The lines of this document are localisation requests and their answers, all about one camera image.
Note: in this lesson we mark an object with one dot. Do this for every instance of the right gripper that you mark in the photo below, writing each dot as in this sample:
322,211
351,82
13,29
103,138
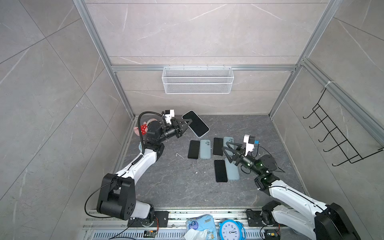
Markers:
240,159

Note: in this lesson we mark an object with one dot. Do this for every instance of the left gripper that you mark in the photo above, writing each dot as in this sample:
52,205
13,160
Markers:
176,125

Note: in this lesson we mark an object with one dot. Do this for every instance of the light case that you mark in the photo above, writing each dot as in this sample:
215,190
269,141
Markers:
205,149
231,141
232,171

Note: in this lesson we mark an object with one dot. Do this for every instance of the phone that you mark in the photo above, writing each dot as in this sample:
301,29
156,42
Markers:
218,147
194,149
198,126
220,171

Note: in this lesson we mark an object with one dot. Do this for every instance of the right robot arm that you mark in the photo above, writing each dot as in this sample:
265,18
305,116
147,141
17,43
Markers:
314,219

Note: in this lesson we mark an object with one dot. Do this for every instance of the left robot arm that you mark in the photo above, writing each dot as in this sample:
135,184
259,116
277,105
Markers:
117,197

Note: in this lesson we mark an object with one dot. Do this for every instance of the pink plush toy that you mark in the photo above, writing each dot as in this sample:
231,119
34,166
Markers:
143,129

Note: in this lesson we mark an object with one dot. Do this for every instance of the small cream alarm clock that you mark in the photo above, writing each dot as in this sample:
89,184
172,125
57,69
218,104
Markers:
140,146

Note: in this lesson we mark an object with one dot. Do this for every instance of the blue alarm clock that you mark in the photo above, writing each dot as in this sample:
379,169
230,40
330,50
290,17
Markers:
232,230

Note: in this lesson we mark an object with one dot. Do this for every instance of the blue tissue pack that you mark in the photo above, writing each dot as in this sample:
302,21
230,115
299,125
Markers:
201,228

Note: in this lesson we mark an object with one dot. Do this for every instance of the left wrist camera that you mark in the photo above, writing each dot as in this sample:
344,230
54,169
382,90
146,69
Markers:
167,116

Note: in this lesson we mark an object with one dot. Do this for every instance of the white wire mesh basket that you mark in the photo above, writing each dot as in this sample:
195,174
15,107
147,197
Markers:
197,80

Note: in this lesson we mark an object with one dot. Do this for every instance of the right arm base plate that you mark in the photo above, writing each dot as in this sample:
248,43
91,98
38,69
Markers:
257,218

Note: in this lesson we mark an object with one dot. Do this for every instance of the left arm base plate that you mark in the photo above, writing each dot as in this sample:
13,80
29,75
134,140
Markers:
154,220

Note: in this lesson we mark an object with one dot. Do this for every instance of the black wire hook rack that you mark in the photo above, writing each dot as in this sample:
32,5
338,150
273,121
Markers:
340,140

